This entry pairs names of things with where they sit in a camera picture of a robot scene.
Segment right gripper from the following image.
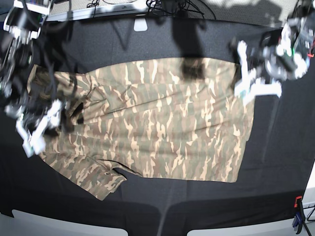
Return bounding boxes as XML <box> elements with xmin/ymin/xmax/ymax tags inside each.
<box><xmin>14</xmin><ymin>98</ymin><xmax>77</xmax><ymax>148</ymax></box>

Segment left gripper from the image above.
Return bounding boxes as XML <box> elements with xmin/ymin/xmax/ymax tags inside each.
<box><xmin>230</xmin><ymin>39</ymin><xmax>282</xmax><ymax>103</ymax></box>

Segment camouflage t-shirt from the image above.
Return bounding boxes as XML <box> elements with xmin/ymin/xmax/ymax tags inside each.
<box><xmin>39</xmin><ymin>58</ymin><xmax>254</xmax><ymax>200</ymax></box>

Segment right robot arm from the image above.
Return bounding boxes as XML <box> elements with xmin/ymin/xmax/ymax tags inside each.
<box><xmin>0</xmin><ymin>0</ymin><xmax>76</xmax><ymax>156</ymax></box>

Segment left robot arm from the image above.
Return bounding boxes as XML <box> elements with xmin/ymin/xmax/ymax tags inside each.
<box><xmin>231</xmin><ymin>0</ymin><xmax>315</xmax><ymax>105</ymax></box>

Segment black table cloth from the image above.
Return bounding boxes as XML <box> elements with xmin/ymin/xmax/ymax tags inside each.
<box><xmin>0</xmin><ymin>18</ymin><xmax>315</xmax><ymax>236</ymax></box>

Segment blue clamp bottom right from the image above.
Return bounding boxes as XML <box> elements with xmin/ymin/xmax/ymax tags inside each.
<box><xmin>292</xmin><ymin>196</ymin><xmax>305</xmax><ymax>235</ymax></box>

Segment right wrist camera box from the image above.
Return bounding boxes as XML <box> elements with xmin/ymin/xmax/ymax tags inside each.
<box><xmin>22</xmin><ymin>135</ymin><xmax>46</xmax><ymax>158</ymax></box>

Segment black cable bundle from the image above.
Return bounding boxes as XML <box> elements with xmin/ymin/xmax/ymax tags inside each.
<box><xmin>145</xmin><ymin>0</ymin><xmax>205</xmax><ymax>18</ymax></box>

